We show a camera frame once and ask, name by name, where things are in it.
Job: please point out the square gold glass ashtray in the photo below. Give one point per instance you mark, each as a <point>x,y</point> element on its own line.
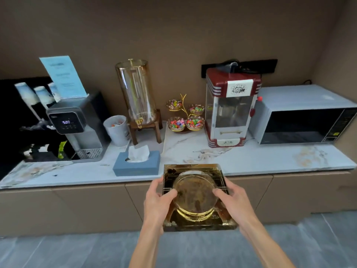
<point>195,192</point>

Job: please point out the small bowl of colourful candy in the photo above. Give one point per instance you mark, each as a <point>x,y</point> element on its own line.
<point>196,109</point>
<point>195,123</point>
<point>174,104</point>
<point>176,124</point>

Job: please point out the white tissue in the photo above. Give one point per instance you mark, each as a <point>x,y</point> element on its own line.
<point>138,153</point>

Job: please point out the black wall socket strip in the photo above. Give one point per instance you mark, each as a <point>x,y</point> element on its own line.
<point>265,65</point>

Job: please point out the brown wooden stand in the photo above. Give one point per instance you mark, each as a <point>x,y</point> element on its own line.
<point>157,128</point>

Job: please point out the gold branch candy stand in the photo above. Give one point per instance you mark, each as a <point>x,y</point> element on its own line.
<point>184,106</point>

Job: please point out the light blue paper sign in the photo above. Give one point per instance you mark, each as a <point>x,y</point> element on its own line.
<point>64,76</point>

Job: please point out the white microwave oven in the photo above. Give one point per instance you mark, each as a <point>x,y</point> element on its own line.
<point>301,119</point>

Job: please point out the person's right thumb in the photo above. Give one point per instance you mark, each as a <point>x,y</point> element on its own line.
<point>221,194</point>

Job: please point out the red popcorn machine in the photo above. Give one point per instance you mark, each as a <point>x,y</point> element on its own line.
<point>228,108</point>

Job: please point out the white plastic cup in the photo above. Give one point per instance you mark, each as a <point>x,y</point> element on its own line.
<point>117,132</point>

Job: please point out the person's left hand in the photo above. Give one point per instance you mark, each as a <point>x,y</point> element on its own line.
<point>156,205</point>

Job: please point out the person's left thumb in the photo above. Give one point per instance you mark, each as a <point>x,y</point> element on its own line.
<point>169,194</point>

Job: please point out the grey water dispenser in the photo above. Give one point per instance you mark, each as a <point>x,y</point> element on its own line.
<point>81,128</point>

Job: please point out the person's right forearm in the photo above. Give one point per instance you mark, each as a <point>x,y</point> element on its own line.
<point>263,245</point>

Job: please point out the beige counter cabinet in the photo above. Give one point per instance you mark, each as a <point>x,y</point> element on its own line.
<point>69,206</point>

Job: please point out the person's left forearm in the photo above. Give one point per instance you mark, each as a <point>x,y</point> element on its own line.
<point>146,245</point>

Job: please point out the blue tissue box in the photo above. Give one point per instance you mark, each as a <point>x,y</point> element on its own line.
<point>136,168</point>

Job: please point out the person's right hand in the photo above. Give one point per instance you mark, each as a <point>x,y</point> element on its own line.
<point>237,205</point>

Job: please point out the glass beverage dispenser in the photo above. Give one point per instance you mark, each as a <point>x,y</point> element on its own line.
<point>136,92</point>

